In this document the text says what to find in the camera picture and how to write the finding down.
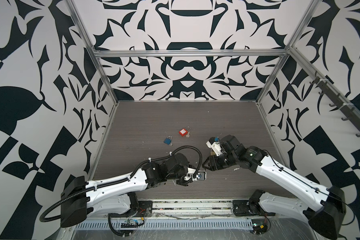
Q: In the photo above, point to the blue padlock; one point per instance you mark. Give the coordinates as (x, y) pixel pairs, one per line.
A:
(168, 140)

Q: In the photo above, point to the right circuit board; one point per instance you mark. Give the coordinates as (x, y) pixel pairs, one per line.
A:
(259, 228)

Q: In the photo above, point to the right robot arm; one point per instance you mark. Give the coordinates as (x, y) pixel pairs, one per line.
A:
(323, 209)

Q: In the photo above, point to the white cable duct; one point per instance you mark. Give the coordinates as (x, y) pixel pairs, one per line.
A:
(174, 224)

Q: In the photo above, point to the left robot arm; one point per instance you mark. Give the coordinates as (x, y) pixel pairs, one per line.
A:
(81, 198)

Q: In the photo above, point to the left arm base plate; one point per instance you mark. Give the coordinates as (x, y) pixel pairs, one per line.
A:
(144, 209)

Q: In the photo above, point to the circuit board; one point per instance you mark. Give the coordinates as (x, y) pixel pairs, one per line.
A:
(133, 223)
(259, 228)

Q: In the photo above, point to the wall hook rack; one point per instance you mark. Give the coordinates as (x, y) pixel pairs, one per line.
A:
(338, 101)

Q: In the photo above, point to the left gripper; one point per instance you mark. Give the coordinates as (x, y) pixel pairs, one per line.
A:
(182, 182)

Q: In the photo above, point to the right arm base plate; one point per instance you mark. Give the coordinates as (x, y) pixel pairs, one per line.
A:
(246, 208)

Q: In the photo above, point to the red padlock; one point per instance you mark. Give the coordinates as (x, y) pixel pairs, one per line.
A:
(184, 131)

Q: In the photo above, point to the left circuit board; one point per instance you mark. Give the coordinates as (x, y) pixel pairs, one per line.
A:
(133, 223)

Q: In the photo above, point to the aluminium front rail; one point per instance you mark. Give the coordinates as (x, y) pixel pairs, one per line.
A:
(125, 206)

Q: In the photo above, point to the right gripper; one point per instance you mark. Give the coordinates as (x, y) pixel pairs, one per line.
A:
(213, 163)

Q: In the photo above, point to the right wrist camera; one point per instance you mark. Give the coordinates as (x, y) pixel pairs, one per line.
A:
(214, 144)

